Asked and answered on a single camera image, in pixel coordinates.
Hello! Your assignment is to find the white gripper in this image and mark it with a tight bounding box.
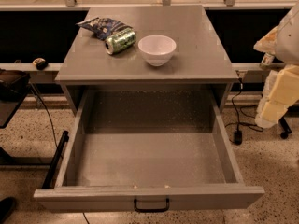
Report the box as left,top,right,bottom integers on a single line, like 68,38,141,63
253,27,299,129

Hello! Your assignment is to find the green soda can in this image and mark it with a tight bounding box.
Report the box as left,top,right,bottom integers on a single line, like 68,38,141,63
105,28,136,55

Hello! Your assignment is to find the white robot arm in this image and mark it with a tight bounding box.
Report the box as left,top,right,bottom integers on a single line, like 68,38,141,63
253,4,299,128

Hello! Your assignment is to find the grey open top drawer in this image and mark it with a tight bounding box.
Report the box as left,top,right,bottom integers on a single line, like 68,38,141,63
34,90,264,212

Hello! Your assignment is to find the black rolling stand leg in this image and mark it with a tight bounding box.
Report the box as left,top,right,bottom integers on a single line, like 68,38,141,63
279,117,292,139

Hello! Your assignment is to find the grey cabinet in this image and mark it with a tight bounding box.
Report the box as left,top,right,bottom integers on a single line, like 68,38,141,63
55,5,237,111

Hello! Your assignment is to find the white bowl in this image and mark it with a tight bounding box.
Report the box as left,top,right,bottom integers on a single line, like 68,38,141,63
138,35,177,67

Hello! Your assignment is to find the blue chip bag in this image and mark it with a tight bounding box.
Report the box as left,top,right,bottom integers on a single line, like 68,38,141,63
78,17,131,41

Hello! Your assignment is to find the small black yellow device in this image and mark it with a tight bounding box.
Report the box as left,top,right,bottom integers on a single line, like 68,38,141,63
33,58,49,70

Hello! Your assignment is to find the black tray table left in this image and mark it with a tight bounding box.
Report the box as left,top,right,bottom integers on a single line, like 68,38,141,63
0,69,30,129

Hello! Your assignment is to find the black power cable with adapter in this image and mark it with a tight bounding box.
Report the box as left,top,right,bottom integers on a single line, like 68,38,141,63
224,77,265,146

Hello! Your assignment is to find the black drawer handle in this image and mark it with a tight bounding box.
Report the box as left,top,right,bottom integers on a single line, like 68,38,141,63
134,198,170,213

